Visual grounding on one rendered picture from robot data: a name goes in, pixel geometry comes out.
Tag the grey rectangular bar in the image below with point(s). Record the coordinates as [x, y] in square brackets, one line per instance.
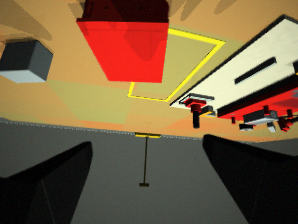
[271, 127]

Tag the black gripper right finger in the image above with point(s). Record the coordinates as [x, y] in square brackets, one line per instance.
[263, 183]

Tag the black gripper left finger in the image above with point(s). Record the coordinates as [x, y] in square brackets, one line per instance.
[48, 192]

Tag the grey rectangular block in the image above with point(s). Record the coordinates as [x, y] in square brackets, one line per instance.
[24, 62]

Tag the small black and silver wheel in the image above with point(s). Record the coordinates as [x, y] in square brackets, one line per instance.
[245, 127]

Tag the white flat plate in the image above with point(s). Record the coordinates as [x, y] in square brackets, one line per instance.
[268, 58]

